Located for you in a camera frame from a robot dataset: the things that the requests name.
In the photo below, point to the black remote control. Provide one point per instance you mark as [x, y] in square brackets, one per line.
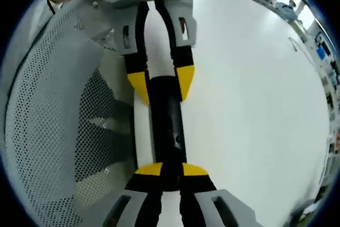
[166, 110]

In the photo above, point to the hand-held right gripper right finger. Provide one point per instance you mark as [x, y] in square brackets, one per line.
[202, 189]

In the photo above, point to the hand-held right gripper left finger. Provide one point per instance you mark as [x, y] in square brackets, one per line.
[138, 184]

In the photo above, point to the grey mesh office chair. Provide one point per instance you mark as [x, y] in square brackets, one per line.
[47, 104]

